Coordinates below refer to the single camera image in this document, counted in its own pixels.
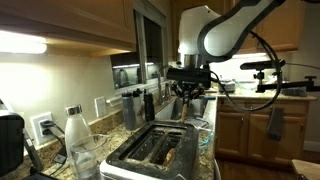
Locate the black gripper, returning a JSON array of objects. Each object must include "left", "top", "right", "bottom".
[{"left": 167, "top": 68, "right": 211, "bottom": 104}]

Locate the toasted bread slice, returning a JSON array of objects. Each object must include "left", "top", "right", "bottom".
[
  {"left": 162, "top": 148, "right": 175, "bottom": 166},
  {"left": 181, "top": 102, "right": 188, "bottom": 123}
]

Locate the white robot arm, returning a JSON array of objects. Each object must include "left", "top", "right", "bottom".
[{"left": 178, "top": 0, "right": 286, "bottom": 63}]

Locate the stainless steel two-slot toaster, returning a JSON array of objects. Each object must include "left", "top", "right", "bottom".
[{"left": 100, "top": 121, "right": 199, "bottom": 180}]

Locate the chrome kitchen faucet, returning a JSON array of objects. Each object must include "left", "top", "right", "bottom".
[{"left": 157, "top": 65, "right": 173, "bottom": 105}]

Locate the stainless steel sink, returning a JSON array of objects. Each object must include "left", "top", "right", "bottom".
[{"left": 155, "top": 98, "right": 207, "bottom": 120}]

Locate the white sports water bottle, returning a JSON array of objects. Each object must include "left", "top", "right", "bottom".
[{"left": 133, "top": 89, "right": 144, "bottom": 127}]

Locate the clear glass baking dish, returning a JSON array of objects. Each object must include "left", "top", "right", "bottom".
[{"left": 186, "top": 117, "right": 214, "bottom": 155}]

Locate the kitchen window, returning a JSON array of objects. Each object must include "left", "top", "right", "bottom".
[{"left": 111, "top": 11, "right": 164, "bottom": 89}]

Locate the grey sports water bottle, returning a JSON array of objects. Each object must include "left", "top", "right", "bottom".
[{"left": 122, "top": 93, "right": 136, "bottom": 130}]

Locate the wooden island cabinet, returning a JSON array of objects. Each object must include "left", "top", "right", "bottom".
[{"left": 215, "top": 97, "right": 315, "bottom": 167}]

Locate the dark towel on cabinet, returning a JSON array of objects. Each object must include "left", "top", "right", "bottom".
[{"left": 267, "top": 107, "right": 284, "bottom": 141}]

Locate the wooden upper cabinet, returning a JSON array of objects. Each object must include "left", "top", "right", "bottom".
[{"left": 0, "top": 0, "right": 136, "bottom": 57}]

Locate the clear bottle with steel cap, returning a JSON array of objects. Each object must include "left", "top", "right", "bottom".
[{"left": 65, "top": 104, "right": 91, "bottom": 167}]

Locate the clear glass measuring cup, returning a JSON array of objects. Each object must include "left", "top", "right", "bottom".
[{"left": 71, "top": 134, "right": 108, "bottom": 180}]

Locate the black coffee maker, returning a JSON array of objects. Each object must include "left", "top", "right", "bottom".
[{"left": 0, "top": 100, "right": 58, "bottom": 180}]

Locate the under-cabinet light strip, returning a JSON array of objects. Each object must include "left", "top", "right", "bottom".
[{"left": 0, "top": 31, "right": 47, "bottom": 54}]

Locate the white light switch plate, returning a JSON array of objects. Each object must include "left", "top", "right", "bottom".
[{"left": 94, "top": 97, "right": 106, "bottom": 117}]

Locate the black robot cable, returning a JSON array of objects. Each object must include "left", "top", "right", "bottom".
[{"left": 209, "top": 31, "right": 284, "bottom": 113}]

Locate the black camera on stand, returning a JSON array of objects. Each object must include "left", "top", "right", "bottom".
[{"left": 240, "top": 60, "right": 320, "bottom": 93}]

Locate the black power plug and cable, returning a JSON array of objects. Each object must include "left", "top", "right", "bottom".
[{"left": 39, "top": 119, "right": 69, "bottom": 176}]

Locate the white wall power outlet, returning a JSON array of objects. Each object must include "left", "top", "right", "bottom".
[{"left": 30, "top": 112, "right": 53, "bottom": 145}]

